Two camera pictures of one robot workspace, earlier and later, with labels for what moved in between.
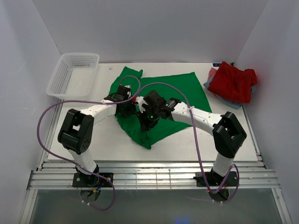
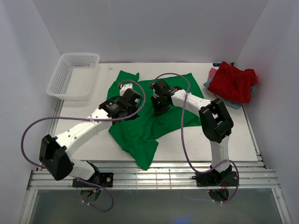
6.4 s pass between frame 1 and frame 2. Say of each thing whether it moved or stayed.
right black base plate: stayed
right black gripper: moved
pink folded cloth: stayed
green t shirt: moved
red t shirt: stayed
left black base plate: stayed
